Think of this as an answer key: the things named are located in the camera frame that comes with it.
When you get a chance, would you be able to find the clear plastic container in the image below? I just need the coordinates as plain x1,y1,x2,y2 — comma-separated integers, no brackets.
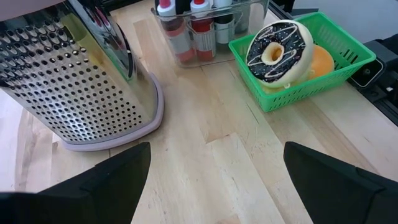
150,0,270,68

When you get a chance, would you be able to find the dark red small bottle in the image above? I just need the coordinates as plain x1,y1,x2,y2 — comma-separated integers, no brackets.
156,0,196,65

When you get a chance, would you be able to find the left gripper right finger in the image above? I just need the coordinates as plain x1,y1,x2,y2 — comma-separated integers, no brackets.
282,141,398,224

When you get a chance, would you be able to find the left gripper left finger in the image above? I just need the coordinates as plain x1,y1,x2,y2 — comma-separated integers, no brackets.
0,141,152,224

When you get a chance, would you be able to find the green plastic basket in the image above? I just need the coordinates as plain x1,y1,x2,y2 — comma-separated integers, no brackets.
228,11,377,113

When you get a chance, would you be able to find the dark small bottle white cap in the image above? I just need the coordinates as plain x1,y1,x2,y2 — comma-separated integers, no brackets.
175,0,192,15
214,0,236,45

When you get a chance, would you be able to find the small black camera box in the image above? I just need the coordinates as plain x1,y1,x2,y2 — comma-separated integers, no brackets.
346,39,398,90

